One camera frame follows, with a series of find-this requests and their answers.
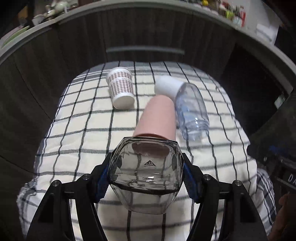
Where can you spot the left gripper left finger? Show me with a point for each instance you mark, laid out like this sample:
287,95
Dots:
52,220

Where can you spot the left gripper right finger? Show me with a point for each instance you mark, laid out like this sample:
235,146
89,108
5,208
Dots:
224,208

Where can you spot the clear smoky glass cup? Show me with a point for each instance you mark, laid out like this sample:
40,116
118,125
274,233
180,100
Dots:
146,173

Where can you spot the pink plastic cup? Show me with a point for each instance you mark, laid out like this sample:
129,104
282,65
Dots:
158,119

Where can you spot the white plastic cup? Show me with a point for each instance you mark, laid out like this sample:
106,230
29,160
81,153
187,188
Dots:
167,86

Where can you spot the patterned white paper cup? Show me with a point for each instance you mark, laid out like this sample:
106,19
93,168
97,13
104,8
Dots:
120,85

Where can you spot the person's hand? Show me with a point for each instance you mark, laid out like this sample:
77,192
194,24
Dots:
284,225

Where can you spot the clear plastic jar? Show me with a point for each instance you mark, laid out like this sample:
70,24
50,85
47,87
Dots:
191,112

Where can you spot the checkered white cloth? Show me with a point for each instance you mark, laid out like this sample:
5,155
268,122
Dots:
86,128

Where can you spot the green bowl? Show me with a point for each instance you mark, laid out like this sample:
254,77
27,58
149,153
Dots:
13,34

